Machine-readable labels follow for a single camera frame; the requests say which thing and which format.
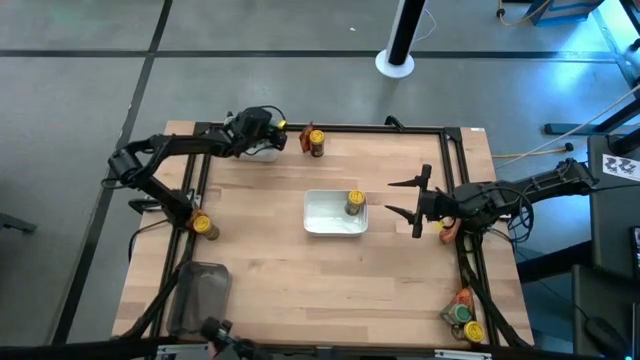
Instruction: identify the grey translucent plastic tray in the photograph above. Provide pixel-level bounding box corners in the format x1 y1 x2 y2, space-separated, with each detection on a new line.
165 260 233 337

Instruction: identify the black desk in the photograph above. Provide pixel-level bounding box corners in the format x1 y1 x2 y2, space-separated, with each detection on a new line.
571 133 640 360

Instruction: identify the blue board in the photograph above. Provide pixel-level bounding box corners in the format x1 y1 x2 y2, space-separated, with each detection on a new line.
528 0 604 27

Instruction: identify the black computer mouse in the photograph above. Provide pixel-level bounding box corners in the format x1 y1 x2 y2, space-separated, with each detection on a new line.
583 316 629 359

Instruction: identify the grey stand foot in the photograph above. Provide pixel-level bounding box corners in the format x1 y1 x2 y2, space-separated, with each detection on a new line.
0 211 40 235

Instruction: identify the black stand base bar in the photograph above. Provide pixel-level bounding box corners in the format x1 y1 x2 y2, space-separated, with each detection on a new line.
543 97 640 137

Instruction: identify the black metal table frame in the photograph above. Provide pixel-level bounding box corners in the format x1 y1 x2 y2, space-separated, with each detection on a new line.
119 120 534 351

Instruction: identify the black cable bundle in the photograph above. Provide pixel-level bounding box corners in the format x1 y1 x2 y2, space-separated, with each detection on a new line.
457 232 534 350
119 269 189 341

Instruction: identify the yellow lid spice jar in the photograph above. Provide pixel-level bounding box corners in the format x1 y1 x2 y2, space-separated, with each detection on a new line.
343 189 368 217
308 129 327 159
192 214 222 242
450 320 487 345

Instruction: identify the beige cable with black plug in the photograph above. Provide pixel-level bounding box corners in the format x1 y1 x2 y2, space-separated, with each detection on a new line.
491 142 575 160

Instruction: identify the black and white pole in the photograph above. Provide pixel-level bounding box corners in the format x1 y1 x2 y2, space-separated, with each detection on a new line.
374 0 429 80

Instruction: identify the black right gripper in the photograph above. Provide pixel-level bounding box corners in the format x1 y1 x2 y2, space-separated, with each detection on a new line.
383 163 477 240

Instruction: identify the white plastic bin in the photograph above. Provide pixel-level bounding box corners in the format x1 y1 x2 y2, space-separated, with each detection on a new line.
302 188 371 238
233 141 284 164

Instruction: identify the white paper with black marks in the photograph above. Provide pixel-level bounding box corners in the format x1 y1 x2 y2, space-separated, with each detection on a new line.
601 153 640 182

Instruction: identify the black camera on mount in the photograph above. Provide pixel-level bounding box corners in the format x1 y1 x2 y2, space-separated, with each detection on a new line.
199 315 274 360

